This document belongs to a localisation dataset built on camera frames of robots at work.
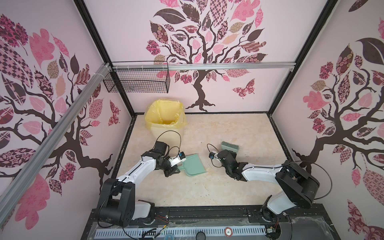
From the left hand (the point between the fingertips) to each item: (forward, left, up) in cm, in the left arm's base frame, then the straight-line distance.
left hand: (175, 170), depth 85 cm
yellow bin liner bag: (+35, +9, +11) cm, 38 cm away
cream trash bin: (+18, +3, +8) cm, 20 cm away
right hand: (+12, -33, +4) cm, 35 cm away
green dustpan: (+4, -10, -2) cm, 11 cm away
